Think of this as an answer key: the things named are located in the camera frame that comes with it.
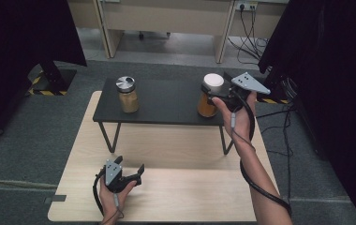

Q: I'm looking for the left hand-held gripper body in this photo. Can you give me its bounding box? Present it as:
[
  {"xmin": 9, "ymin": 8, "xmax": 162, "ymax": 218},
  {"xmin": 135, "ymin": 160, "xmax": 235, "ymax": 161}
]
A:
[{"xmin": 103, "ymin": 158, "xmax": 142, "ymax": 194}]

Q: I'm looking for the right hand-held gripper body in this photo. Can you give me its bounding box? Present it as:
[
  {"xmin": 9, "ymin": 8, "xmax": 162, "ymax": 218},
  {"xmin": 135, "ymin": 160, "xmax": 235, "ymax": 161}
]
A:
[{"xmin": 208, "ymin": 71, "xmax": 272, "ymax": 113}]

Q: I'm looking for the white lid amber jar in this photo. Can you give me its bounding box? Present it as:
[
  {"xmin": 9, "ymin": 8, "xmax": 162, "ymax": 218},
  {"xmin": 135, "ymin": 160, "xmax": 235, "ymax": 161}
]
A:
[{"xmin": 196, "ymin": 72, "xmax": 226, "ymax": 119}]

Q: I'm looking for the black shelf with metal legs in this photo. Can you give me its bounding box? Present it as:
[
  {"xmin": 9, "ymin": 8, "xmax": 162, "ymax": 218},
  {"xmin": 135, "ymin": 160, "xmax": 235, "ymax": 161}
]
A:
[{"xmin": 92, "ymin": 77, "xmax": 248, "ymax": 156}]

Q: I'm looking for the silver lid spice jar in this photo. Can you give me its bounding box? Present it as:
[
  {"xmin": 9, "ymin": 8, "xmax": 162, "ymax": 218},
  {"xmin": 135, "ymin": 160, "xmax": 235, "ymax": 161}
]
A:
[{"xmin": 114, "ymin": 75, "xmax": 141, "ymax": 114}]

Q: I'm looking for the person's left hand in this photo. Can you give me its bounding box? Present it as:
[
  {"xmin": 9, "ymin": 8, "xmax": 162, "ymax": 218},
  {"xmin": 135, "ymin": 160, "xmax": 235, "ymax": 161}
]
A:
[{"xmin": 98, "ymin": 180, "xmax": 139, "ymax": 225}]

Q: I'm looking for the person's right hand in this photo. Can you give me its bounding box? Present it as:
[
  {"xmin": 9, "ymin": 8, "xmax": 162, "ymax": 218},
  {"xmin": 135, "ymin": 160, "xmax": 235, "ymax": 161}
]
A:
[{"xmin": 211, "ymin": 91, "xmax": 259, "ymax": 145}]

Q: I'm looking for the black stand base striped tape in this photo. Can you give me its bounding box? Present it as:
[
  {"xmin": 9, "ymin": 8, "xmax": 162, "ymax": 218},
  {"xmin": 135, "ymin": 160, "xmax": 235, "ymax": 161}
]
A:
[
  {"xmin": 25, "ymin": 60, "xmax": 78, "ymax": 97},
  {"xmin": 245, "ymin": 72, "xmax": 292, "ymax": 105}
]

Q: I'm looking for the beige office desk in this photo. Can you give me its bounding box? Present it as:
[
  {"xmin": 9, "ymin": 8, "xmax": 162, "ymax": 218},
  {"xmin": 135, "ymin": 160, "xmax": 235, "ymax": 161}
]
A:
[{"xmin": 67, "ymin": 0, "xmax": 290, "ymax": 65}]

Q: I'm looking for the black curtain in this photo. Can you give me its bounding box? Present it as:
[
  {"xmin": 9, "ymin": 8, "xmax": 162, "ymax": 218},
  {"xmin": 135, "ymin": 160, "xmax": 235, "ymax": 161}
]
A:
[
  {"xmin": 258, "ymin": 0, "xmax": 356, "ymax": 225},
  {"xmin": 0, "ymin": 0, "xmax": 88, "ymax": 143}
]

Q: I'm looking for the left hand-held gripper black cable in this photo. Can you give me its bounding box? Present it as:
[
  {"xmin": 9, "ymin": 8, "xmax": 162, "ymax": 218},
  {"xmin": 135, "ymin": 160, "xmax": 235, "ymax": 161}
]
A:
[{"xmin": 92, "ymin": 170, "xmax": 126, "ymax": 225}]

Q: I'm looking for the hand-held gripper black cable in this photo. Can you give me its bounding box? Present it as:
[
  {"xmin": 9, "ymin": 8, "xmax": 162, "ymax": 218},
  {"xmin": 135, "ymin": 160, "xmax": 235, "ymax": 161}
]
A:
[
  {"xmin": 92, "ymin": 170, "xmax": 126, "ymax": 225},
  {"xmin": 229, "ymin": 88, "xmax": 293, "ymax": 218}
]

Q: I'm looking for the bundle of black floor cables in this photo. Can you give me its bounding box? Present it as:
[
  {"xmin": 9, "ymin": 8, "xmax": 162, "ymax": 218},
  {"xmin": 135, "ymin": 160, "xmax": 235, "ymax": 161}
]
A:
[{"xmin": 227, "ymin": 5, "xmax": 270, "ymax": 66}]

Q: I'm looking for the white wall power outlet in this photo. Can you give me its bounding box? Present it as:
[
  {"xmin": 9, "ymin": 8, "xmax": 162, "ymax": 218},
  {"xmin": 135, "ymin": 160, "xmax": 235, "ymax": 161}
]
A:
[{"xmin": 234, "ymin": 1, "xmax": 259, "ymax": 12}]

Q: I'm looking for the beige floor cable strip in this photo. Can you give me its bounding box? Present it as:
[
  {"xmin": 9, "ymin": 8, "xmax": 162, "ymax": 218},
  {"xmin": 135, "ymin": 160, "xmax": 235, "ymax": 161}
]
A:
[{"xmin": 0, "ymin": 178, "xmax": 59, "ymax": 190}]

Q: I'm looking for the right hand-held gripper black cable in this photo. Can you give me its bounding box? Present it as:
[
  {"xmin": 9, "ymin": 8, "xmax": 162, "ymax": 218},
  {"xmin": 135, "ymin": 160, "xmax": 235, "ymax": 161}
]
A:
[{"xmin": 229, "ymin": 88, "xmax": 293, "ymax": 218}]

